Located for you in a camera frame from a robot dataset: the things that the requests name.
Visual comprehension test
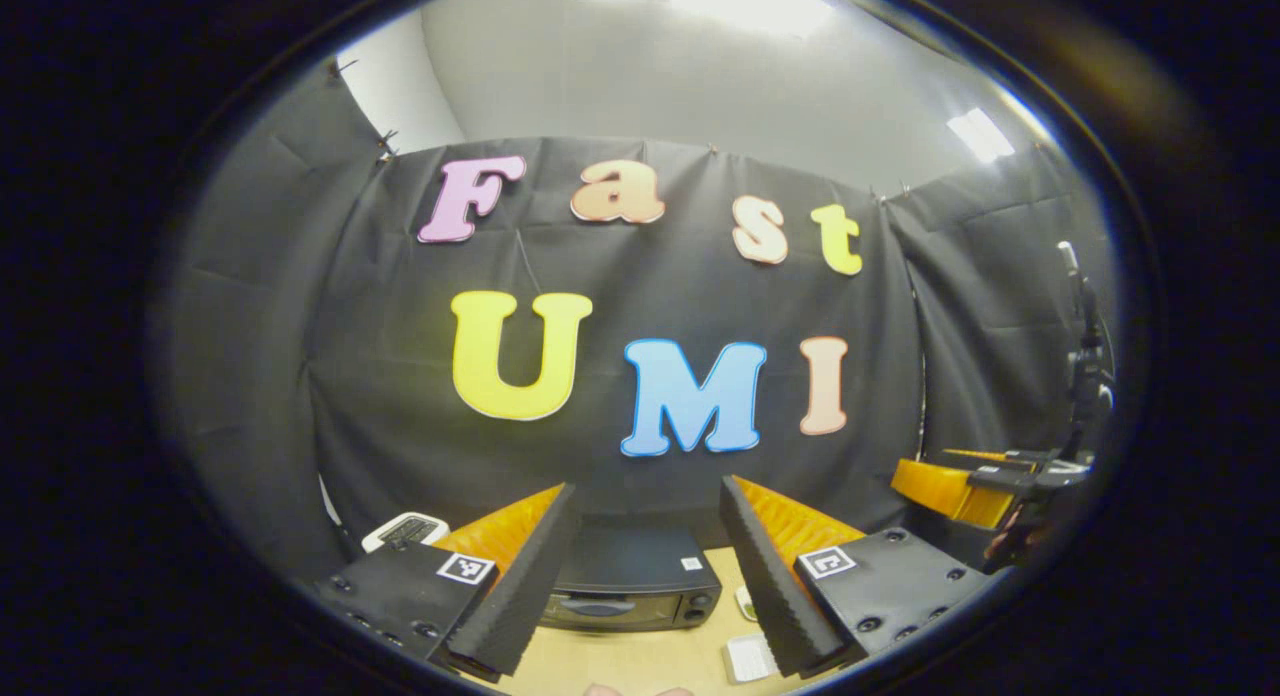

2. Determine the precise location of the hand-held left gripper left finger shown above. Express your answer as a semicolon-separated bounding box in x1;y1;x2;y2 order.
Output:
303;483;582;679

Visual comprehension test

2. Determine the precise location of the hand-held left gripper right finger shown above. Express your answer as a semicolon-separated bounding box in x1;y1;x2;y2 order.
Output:
717;474;993;680

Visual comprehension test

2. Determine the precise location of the black electric oven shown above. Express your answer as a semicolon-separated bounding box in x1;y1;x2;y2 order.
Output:
540;521;724;635

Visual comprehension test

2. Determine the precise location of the white rectangular dish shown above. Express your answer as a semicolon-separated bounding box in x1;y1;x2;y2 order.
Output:
721;631;782;686

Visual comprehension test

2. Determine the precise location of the white toaster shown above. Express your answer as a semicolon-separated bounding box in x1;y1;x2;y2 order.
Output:
360;512;452;556

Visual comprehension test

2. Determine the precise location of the ceiling light panel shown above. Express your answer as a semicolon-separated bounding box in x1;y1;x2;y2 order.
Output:
946;107;1015;164

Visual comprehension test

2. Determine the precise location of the black backdrop cloth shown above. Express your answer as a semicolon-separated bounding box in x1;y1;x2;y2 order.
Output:
150;61;1133;589

